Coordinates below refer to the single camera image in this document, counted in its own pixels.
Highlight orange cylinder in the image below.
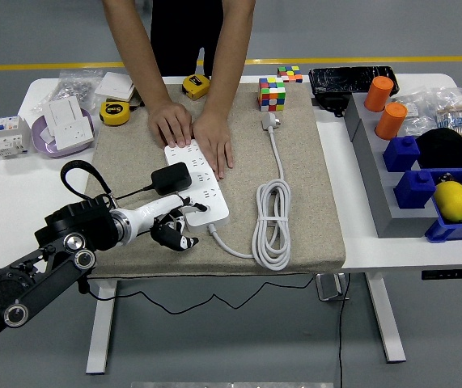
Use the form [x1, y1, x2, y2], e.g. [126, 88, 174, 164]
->
[362, 75, 395, 113]
[375, 102, 409, 141]

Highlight black cloth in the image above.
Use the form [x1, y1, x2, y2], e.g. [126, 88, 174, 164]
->
[415, 128, 462, 170]

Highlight small white paper piece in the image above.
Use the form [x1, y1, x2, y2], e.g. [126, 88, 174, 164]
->
[39, 126, 57, 146]

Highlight white circuit breaker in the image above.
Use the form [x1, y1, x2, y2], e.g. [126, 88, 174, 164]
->
[0, 116, 32, 160]

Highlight white wall socket panel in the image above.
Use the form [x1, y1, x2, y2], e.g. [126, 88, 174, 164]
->
[53, 117, 95, 150]

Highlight small colourful puzzle cube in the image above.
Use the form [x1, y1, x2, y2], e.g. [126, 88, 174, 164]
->
[277, 65, 303, 85]

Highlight person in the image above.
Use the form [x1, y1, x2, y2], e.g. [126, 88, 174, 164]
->
[150, 0, 226, 78]

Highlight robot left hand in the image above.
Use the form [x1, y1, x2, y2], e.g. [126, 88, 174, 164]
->
[121, 193, 211, 253]

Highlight yellow round tape measure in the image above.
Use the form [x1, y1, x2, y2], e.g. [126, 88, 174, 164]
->
[99, 99, 147, 127]

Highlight person's left hand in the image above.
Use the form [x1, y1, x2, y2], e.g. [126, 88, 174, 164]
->
[193, 112, 235, 181]

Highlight black plastic tray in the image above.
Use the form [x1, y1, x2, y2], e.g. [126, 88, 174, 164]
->
[308, 65, 401, 102]

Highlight black power adapter with cord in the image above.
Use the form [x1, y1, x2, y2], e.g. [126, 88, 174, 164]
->
[77, 162, 320, 317]

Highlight blue block with knob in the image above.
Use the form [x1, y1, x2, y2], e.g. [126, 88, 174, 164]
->
[383, 136, 422, 173]
[394, 169, 437, 210]

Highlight grey stepped block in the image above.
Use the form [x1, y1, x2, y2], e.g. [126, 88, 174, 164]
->
[343, 92, 439, 238]

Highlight white power strip with cord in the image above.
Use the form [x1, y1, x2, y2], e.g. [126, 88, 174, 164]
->
[163, 112, 292, 271]

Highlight clear bag of resistors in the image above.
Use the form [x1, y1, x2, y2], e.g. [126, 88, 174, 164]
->
[431, 86, 462, 137]

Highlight black hanging cable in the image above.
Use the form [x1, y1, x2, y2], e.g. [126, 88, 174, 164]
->
[337, 272, 353, 388]

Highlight silver metal bracket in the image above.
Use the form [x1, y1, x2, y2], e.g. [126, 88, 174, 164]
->
[316, 272, 350, 302]

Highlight clear bag of small parts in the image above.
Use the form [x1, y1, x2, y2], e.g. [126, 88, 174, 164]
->
[391, 92, 439, 138]

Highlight grey-brown mat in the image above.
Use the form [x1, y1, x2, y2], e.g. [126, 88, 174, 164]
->
[86, 82, 347, 280]

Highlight purple plate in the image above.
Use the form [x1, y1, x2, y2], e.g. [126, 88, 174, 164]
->
[31, 108, 96, 159]

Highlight clear bag of screws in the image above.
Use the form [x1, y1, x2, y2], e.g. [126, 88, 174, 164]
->
[32, 69, 104, 114]

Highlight yellow square tape measure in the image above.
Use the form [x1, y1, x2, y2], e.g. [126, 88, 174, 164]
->
[181, 74, 212, 101]

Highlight white wall switch panel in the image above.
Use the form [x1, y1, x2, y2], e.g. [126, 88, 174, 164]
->
[93, 71, 138, 103]
[48, 96, 85, 137]

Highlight person's right hand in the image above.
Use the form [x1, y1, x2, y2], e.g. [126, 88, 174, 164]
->
[147, 100, 194, 149]

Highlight yellow lemon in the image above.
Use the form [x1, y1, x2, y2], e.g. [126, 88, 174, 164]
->
[433, 180, 462, 223]

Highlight large colourful puzzle cube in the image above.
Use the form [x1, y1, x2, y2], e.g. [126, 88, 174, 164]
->
[257, 76, 287, 113]

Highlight black table control panel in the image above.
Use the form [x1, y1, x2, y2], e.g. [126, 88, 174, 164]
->
[420, 268, 462, 280]

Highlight white table leg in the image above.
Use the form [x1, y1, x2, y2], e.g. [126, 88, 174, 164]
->
[85, 280, 118, 375]
[367, 271, 408, 363]

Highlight blue plastic bin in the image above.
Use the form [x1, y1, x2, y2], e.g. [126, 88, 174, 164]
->
[424, 166, 462, 243]

